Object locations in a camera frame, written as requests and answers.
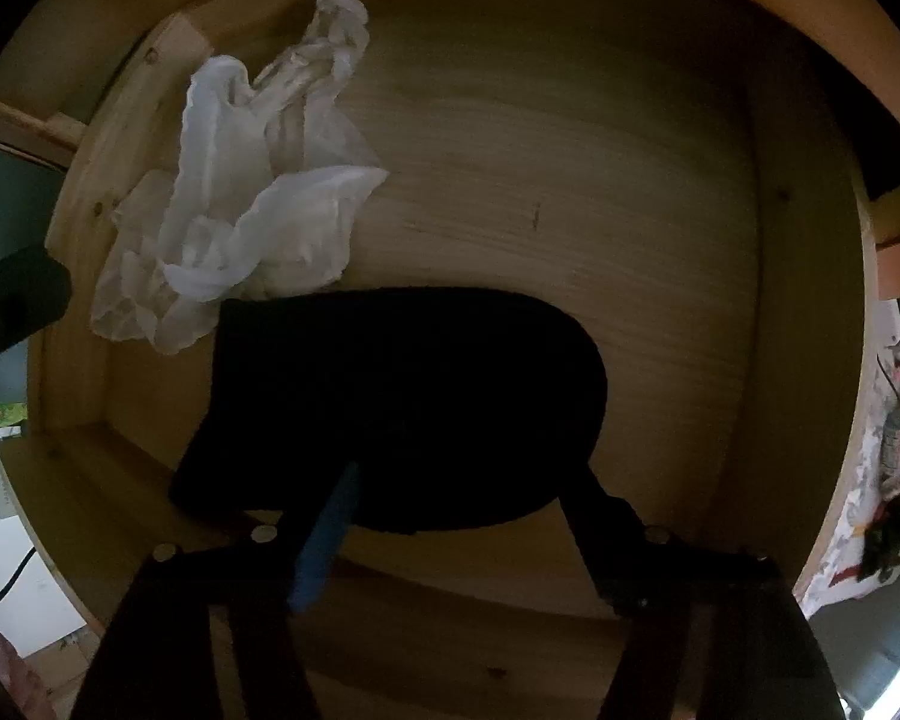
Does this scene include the black underwear with waistband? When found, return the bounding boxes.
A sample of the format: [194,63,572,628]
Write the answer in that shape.
[170,286,608,535]

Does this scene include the wooden drawer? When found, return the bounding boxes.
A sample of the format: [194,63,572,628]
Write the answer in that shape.
[0,0,883,720]

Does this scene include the cream sheer fabric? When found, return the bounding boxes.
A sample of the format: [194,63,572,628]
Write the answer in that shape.
[91,0,388,355]

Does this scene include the brown wooden nightstand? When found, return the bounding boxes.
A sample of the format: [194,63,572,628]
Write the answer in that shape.
[0,0,900,193]

